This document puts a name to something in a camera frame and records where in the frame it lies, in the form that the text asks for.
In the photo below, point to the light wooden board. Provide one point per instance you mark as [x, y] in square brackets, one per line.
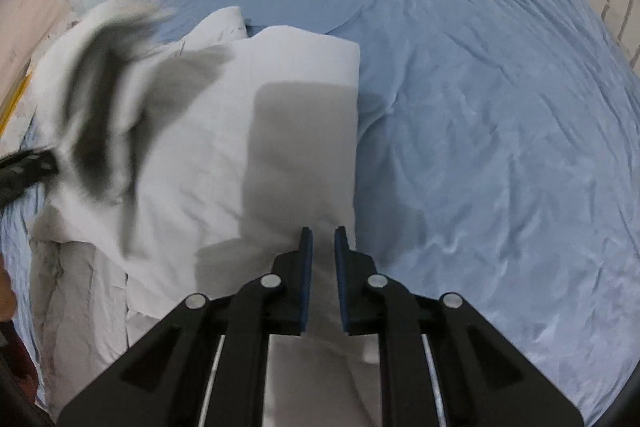
[25, 17]

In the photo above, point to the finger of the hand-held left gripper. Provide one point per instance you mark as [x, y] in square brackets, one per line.
[27, 172]

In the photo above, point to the person's left forearm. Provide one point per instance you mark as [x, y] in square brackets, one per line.
[6, 289]

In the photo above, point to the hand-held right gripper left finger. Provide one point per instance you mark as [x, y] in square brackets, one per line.
[306, 282]

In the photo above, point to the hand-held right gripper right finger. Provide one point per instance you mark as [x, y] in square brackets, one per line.
[341, 282]

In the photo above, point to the blue bed sheet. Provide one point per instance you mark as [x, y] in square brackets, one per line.
[475, 132]

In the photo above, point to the yellow stick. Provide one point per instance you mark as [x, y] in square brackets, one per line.
[15, 99]

